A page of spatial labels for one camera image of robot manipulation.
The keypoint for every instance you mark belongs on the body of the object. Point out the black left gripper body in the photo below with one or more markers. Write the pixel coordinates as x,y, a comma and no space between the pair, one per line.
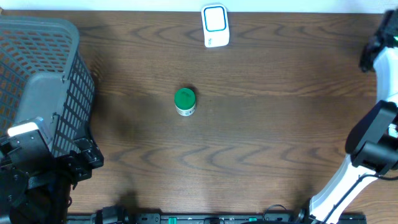
65,172

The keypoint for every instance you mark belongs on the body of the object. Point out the green lid jar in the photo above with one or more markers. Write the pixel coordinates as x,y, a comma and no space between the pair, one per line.
185,102

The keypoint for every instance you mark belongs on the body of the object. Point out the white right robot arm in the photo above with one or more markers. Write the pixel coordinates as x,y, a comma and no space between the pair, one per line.
371,146

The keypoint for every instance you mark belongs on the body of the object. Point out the white barcode scanner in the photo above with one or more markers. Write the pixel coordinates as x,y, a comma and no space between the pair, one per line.
215,25

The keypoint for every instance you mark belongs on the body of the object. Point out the grey plastic basket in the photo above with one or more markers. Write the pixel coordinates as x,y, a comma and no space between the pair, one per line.
43,75

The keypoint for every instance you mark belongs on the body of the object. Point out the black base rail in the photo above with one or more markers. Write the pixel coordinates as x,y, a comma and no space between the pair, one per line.
118,214

